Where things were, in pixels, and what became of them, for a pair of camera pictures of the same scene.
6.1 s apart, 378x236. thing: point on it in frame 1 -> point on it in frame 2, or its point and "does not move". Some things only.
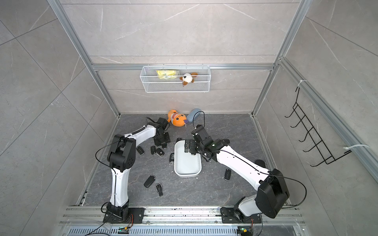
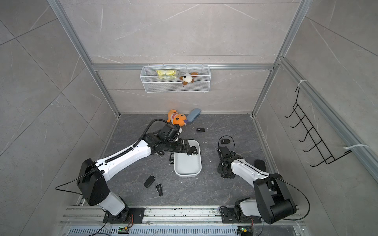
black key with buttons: [172, 159] does not move
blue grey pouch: [193, 114] does not move
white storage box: [186, 164] does not move
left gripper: [158, 143] -> [179, 149]
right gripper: [192, 143] -> [219, 170]
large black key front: [149, 182] does not move
